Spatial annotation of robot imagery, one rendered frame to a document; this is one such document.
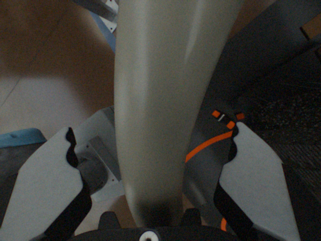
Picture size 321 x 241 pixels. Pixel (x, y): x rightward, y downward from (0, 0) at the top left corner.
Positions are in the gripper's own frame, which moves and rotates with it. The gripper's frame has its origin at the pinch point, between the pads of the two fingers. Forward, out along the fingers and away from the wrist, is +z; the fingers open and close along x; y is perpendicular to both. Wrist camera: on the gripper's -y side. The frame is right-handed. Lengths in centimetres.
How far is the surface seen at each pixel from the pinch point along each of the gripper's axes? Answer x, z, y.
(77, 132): -37, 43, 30
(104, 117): -21.5, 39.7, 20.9
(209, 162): 51, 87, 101
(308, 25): 96, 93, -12
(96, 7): -44, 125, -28
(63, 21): -94, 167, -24
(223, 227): 70, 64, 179
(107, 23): -44, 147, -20
